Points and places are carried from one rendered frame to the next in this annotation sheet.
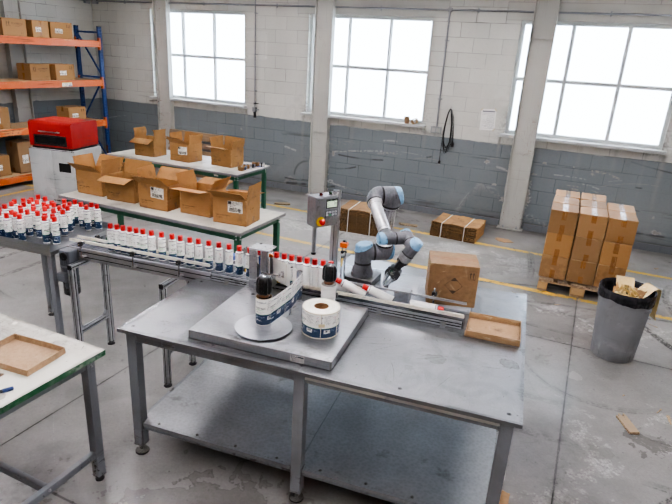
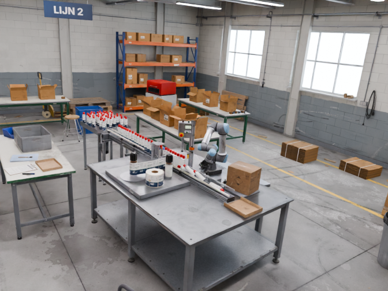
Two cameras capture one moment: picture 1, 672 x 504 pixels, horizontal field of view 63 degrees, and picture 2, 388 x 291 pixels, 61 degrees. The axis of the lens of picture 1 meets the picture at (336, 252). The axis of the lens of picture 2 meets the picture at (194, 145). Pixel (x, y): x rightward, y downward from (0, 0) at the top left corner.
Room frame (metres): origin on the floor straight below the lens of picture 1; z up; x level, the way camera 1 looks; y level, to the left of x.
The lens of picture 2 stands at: (-0.01, -2.03, 2.45)
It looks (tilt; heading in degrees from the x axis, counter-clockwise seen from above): 18 degrees down; 31
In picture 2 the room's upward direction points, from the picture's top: 4 degrees clockwise
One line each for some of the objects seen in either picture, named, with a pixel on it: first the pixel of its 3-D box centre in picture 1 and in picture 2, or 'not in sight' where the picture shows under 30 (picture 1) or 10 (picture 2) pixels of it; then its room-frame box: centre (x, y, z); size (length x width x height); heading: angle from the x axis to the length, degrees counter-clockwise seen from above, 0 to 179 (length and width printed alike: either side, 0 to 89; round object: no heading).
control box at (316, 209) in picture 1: (323, 209); (185, 129); (3.27, 0.09, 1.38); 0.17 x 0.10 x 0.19; 127
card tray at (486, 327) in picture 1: (493, 328); (242, 206); (2.86, -0.93, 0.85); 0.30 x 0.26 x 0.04; 72
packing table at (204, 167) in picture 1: (188, 186); (209, 119); (7.64, 2.14, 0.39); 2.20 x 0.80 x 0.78; 66
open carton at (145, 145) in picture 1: (150, 141); (197, 94); (7.83, 2.72, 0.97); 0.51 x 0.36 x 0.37; 159
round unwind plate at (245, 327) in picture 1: (263, 326); (133, 176); (2.64, 0.36, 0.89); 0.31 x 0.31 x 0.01
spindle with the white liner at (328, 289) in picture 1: (328, 289); (168, 166); (2.87, 0.03, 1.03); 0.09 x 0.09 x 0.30
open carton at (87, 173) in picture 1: (97, 174); (151, 106); (5.60, 2.52, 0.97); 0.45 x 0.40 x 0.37; 158
